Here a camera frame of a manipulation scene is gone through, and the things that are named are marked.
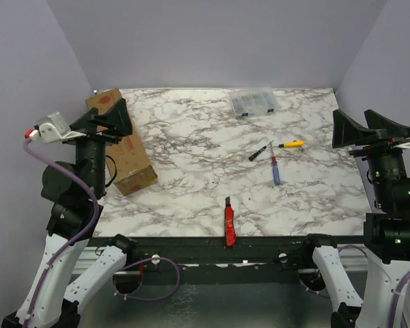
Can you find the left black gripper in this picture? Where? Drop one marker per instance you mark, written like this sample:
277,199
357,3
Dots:
89,123

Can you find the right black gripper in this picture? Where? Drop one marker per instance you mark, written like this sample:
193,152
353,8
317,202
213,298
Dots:
381,149

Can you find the brown cardboard express box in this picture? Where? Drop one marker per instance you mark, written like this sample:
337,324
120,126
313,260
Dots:
129,165

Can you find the red utility knife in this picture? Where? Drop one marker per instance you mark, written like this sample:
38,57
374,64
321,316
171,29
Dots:
230,234

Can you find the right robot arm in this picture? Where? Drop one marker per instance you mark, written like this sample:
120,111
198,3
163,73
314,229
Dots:
386,233

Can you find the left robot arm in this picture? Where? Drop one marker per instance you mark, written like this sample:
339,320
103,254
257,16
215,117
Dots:
74,181

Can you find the blue red screwdriver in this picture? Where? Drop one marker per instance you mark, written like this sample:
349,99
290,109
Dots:
275,170

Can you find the clear plastic screw organizer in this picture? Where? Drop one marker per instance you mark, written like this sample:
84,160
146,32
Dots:
253,102

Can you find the green black screwdriver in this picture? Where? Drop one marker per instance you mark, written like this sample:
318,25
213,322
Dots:
260,151

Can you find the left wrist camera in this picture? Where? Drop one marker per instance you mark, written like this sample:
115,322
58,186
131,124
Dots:
52,128

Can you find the yellow handled screwdriver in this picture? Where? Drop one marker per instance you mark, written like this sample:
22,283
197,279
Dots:
293,144

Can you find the aluminium frame rail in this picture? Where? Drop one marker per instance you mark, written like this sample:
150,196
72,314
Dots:
352,261

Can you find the black mounting rail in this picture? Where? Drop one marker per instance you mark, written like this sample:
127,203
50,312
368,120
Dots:
208,260

